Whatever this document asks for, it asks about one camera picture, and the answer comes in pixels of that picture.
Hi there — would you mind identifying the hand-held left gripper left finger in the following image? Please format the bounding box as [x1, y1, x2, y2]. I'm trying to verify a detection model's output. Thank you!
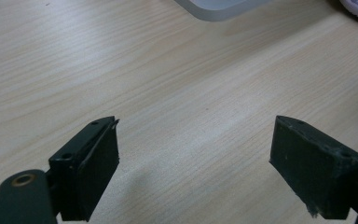
[48, 116, 120, 222]

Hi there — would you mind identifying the white plastic storage box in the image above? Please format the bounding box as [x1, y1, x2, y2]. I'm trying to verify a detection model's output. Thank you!
[173, 0, 273, 22]

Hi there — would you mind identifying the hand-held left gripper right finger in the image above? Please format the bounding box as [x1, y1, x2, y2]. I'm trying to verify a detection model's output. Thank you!
[268, 115, 358, 220]

